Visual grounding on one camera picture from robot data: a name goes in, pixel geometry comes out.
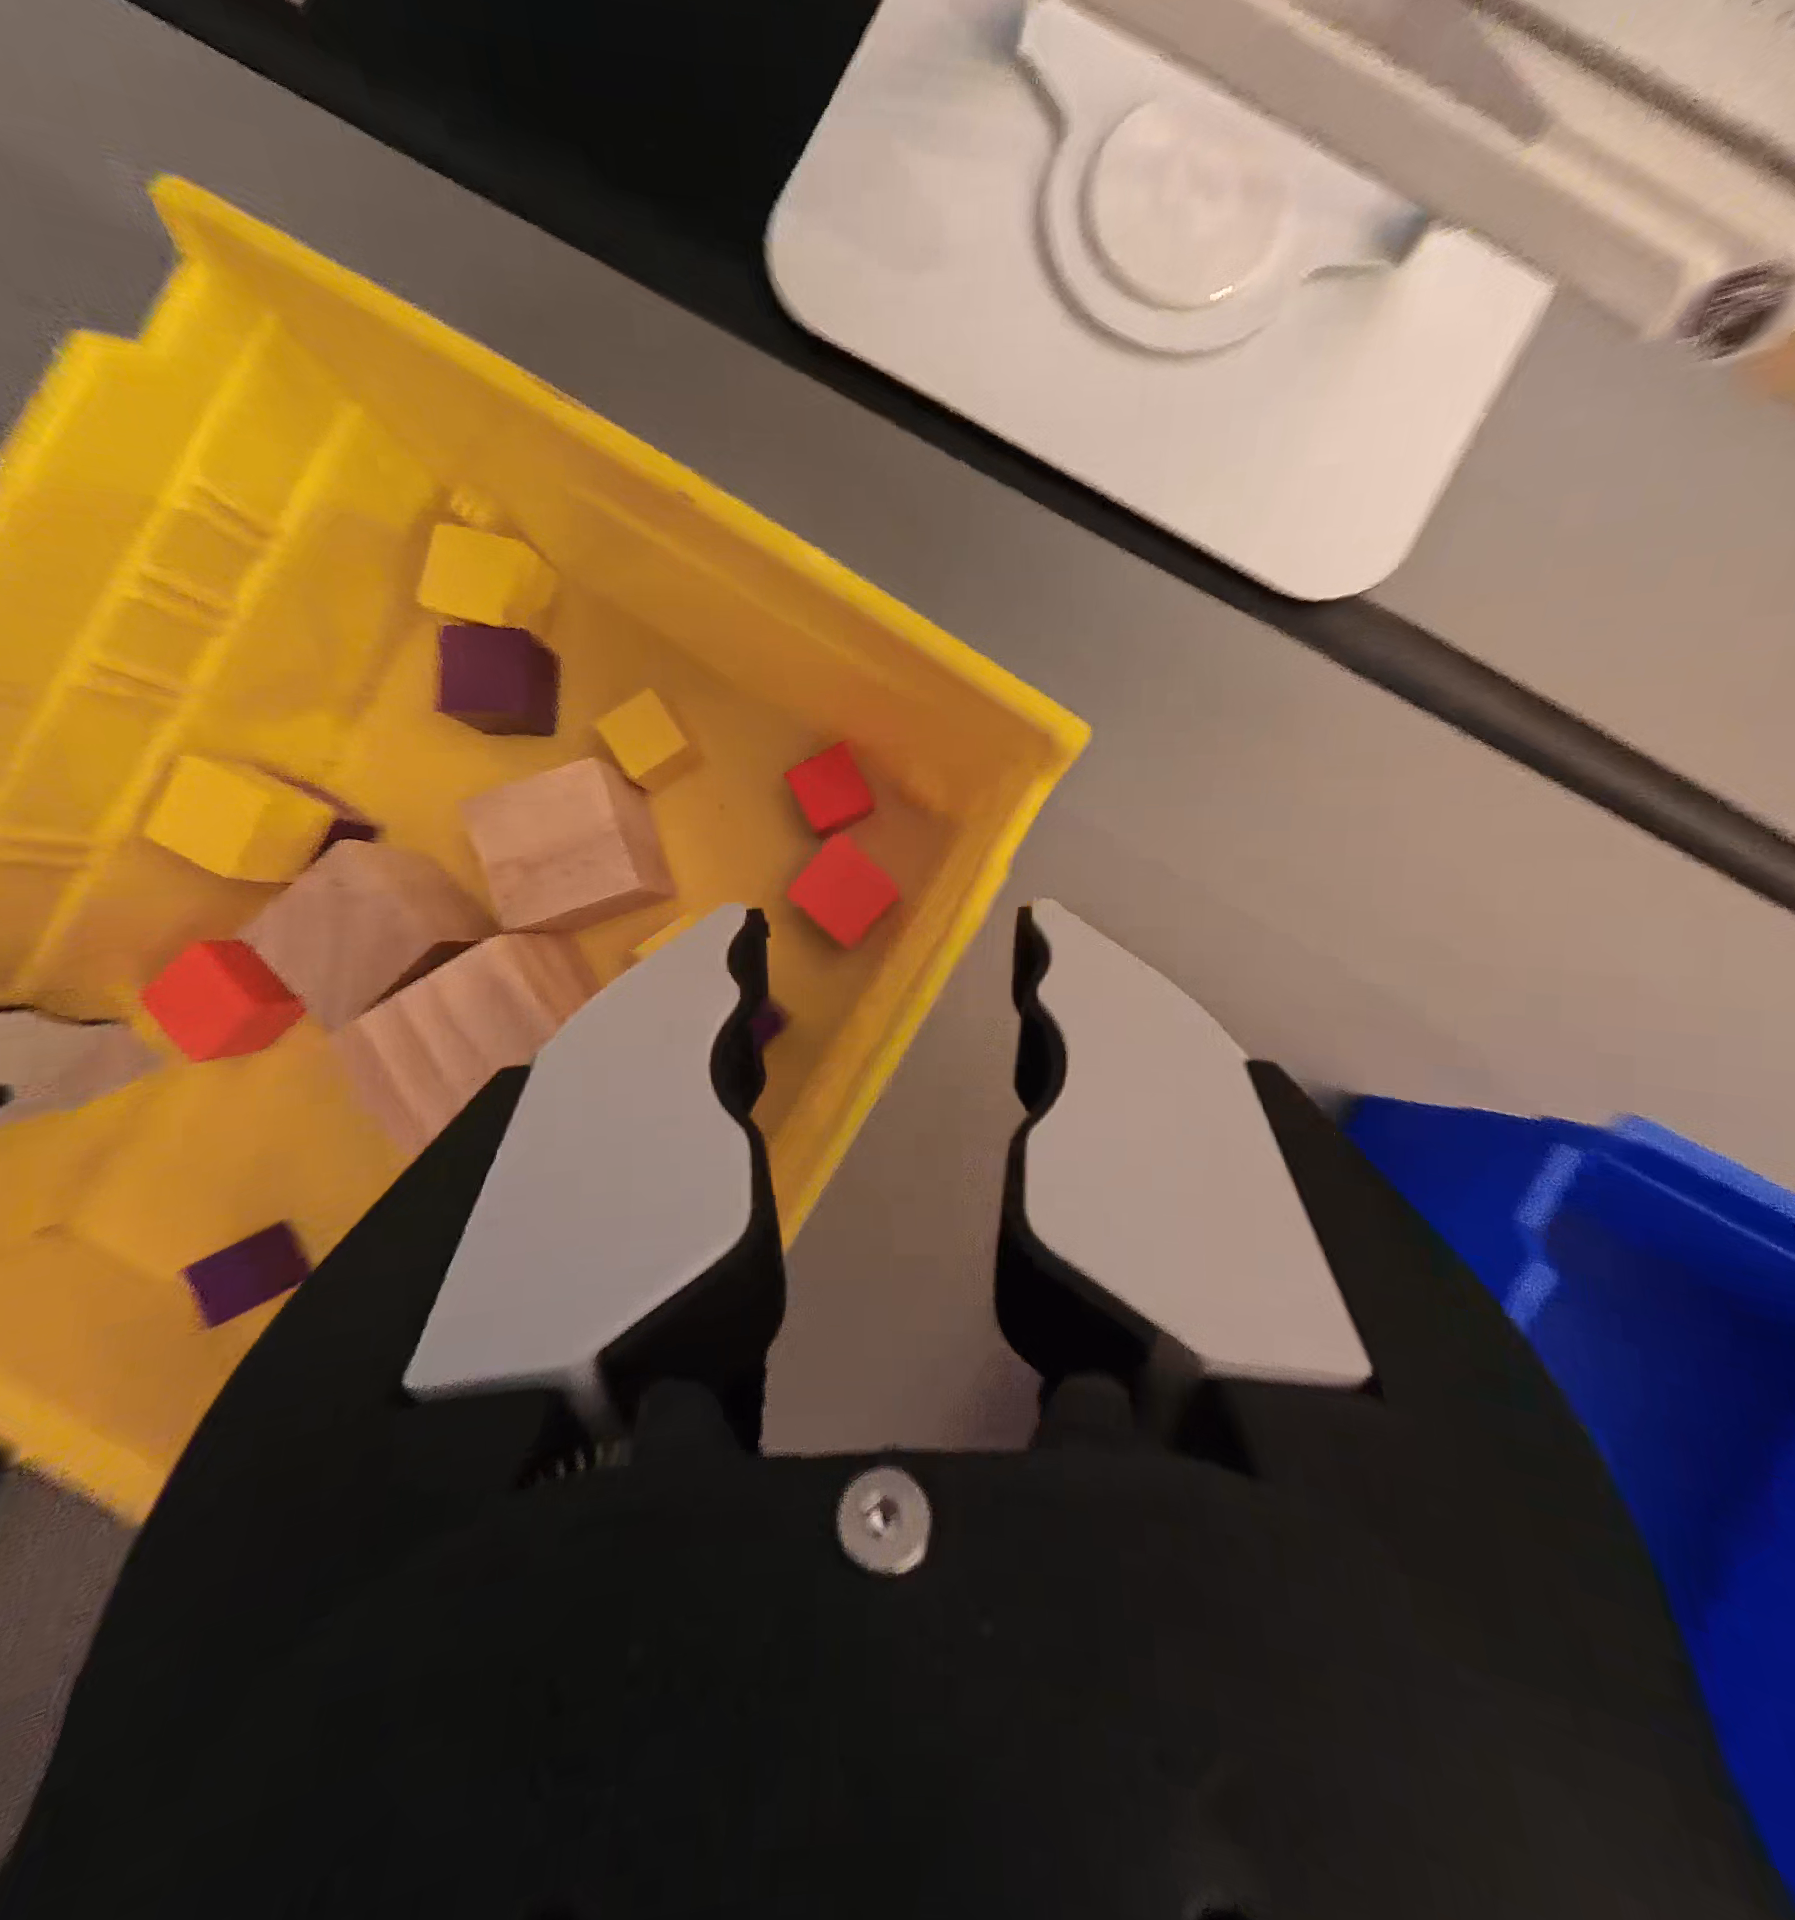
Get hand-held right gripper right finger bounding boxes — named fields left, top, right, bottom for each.
left=992, top=899, right=1372, bottom=1406

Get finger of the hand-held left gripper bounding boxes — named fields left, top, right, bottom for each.
left=0, top=1001, right=162, bottom=1157

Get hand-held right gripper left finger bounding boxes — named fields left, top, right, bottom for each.
left=401, top=904, right=786, bottom=1454

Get pile of wooden cubes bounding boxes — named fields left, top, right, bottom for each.
left=138, top=519, right=906, bottom=1326

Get blue plastic box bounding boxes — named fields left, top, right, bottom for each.
left=1337, top=1091, right=1795, bottom=1920

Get yellow plastic box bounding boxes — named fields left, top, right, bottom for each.
left=0, top=176, right=1097, bottom=1525

